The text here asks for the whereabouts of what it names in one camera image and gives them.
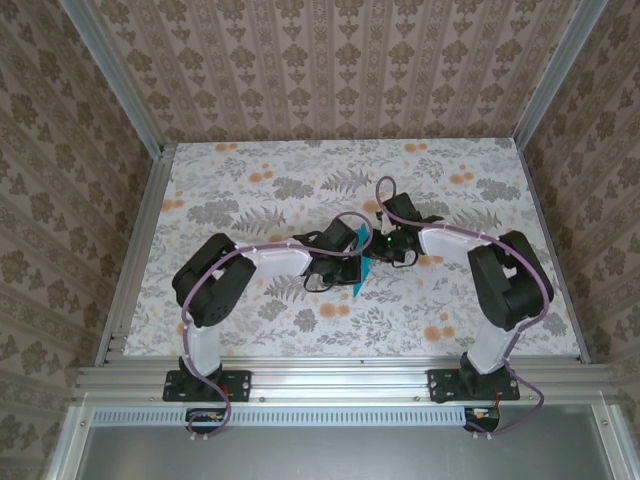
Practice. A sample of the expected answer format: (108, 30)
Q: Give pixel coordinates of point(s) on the teal blue cloth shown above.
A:
(362, 237)

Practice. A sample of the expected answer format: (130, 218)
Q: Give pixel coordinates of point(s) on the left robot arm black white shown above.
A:
(215, 285)

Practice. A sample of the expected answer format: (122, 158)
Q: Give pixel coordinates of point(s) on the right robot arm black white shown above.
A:
(510, 285)

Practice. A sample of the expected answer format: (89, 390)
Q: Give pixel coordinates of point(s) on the floral printed table cover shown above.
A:
(320, 165)

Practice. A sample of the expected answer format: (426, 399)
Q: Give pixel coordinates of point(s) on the grey metal panel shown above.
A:
(340, 455)

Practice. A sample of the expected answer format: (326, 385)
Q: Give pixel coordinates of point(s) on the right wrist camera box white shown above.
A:
(386, 227)

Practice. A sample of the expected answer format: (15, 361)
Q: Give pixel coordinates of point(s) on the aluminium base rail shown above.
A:
(340, 380)

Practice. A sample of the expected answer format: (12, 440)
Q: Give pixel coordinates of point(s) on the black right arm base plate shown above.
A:
(440, 385)

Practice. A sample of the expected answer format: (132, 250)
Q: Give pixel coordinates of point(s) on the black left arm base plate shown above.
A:
(240, 385)

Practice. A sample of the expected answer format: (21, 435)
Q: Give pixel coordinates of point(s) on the aluminium side rail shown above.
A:
(137, 240)

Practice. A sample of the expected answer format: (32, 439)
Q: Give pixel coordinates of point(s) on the aluminium frame post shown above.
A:
(555, 75)
(119, 80)

